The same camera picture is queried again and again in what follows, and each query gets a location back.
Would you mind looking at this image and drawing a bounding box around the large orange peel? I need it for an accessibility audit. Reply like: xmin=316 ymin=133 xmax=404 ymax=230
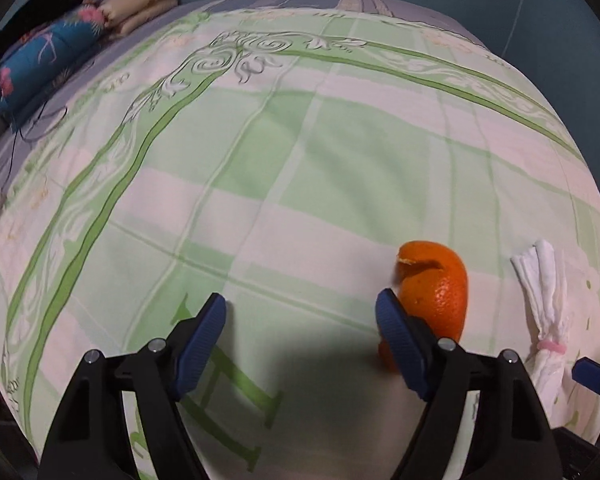
xmin=377 ymin=239 xmax=470 ymax=373

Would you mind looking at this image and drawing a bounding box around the white tissue wad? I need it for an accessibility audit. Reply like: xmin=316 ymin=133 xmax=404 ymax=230
xmin=510 ymin=240 xmax=572 ymax=417

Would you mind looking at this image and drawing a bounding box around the green white quilt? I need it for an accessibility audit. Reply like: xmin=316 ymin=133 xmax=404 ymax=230
xmin=0 ymin=9 xmax=600 ymax=479

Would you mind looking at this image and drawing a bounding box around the blue floral folded blanket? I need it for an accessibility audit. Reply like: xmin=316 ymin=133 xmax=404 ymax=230
xmin=0 ymin=3 xmax=105 ymax=126

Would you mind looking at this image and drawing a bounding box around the beige folded pillow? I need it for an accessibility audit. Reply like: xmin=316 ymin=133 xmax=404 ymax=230
xmin=99 ymin=0 xmax=178 ymax=37

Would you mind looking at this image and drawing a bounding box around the black clothing pile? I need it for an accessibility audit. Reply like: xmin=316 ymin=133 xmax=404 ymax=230
xmin=0 ymin=0 xmax=83 ymax=62

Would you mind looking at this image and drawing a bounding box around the black charging cable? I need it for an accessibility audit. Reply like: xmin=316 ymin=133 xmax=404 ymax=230
xmin=0 ymin=58 xmax=100 ymax=196

